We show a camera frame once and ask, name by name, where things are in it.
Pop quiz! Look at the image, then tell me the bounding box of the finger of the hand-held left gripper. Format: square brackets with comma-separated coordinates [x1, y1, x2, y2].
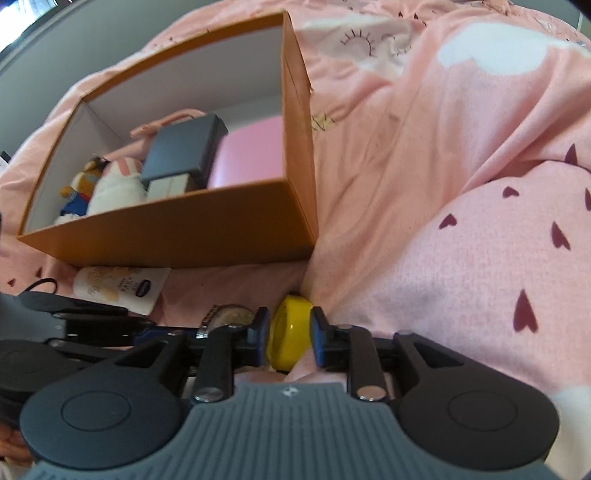
[17, 292, 141, 325]
[50, 323, 206, 349]

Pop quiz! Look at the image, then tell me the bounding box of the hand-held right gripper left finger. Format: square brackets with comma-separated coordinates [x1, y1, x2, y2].
[117, 306, 271, 403]

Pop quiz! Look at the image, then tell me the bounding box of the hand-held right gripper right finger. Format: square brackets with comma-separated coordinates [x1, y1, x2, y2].
[310, 306, 463, 400]

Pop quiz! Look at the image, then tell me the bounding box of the yellow tape roll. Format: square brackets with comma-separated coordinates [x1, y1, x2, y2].
[266, 294, 315, 372]

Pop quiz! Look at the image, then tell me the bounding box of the orange cardboard box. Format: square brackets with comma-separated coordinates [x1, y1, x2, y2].
[17, 11, 321, 270]

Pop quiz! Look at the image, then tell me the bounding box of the pink leather notebook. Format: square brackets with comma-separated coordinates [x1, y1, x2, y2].
[206, 114, 284, 190]

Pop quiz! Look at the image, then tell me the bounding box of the white hand cream tube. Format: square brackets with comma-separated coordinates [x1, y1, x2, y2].
[72, 266, 172, 316]

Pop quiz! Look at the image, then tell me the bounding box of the orange plush toy blue tag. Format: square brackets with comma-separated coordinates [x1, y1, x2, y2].
[59, 156, 110, 219]

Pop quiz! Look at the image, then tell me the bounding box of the pink striped white plush toy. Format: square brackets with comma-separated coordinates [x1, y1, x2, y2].
[87, 156, 145, 216]

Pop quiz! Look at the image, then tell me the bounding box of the small white box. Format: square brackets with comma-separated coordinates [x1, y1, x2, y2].
[146, 172, 200, 202]

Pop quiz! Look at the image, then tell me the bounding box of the dark grey box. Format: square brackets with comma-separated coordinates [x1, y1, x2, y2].
[140, 113, 230, 190]

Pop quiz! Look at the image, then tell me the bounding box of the pink printed blanket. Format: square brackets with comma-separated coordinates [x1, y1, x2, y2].
[0, 0, 591, 416]

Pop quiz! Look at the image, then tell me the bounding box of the black cable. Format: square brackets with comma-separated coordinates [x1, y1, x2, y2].
[21, 276, 59, 297]

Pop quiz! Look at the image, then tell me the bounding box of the framed wall picture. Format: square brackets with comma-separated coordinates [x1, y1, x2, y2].
[0, 0, 63, 54]

